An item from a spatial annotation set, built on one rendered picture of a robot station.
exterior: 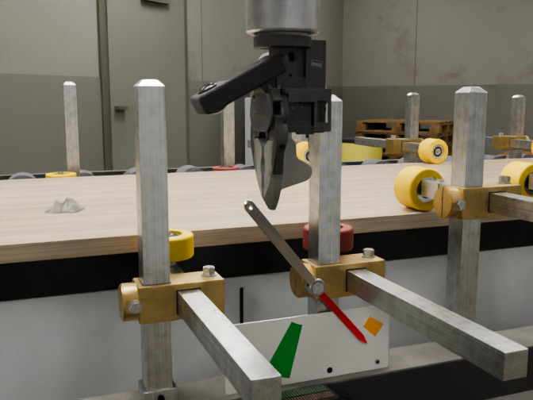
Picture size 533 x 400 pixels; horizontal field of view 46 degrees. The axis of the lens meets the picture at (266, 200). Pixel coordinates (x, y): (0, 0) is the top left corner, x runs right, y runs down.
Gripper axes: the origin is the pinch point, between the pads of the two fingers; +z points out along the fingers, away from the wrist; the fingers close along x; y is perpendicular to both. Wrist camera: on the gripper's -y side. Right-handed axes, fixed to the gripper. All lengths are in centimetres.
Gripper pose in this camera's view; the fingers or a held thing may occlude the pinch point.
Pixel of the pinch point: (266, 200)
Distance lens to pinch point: 79.5
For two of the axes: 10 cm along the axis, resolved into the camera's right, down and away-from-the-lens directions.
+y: 9.3, -0.6, 3.6
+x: -3.6, -1.5, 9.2
